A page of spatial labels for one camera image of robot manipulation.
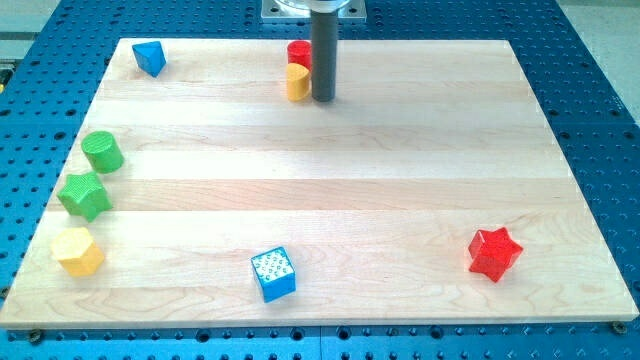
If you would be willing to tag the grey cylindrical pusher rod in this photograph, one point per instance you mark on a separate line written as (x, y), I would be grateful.
(324, 38)

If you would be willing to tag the blue triangular block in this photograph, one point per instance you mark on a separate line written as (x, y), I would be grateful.
(150, 57)

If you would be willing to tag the yellow heart block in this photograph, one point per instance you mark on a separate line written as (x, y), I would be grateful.
(297, 82)

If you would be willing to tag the red star block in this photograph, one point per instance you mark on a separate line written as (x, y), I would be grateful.
(493, 253)

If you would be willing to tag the wooden board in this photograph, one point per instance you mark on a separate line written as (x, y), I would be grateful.
(375, 196)

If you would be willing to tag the green star block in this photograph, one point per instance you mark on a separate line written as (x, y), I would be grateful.
(84, 195)

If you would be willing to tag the green cylinder block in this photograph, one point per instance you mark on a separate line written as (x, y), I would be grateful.
(102, 152)

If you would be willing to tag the blue cube block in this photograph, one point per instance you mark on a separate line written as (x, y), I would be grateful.
(274, 273)

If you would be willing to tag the yellow hexagon block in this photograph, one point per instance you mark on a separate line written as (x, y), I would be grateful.
(77, 252)

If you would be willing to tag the silver robot mounting plate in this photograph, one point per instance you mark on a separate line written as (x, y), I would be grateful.
(293, 11)

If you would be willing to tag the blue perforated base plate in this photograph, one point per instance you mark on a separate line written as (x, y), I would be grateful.
(51, 90)

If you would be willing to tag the red cylinder block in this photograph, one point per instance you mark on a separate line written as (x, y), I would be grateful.
(300, 52)

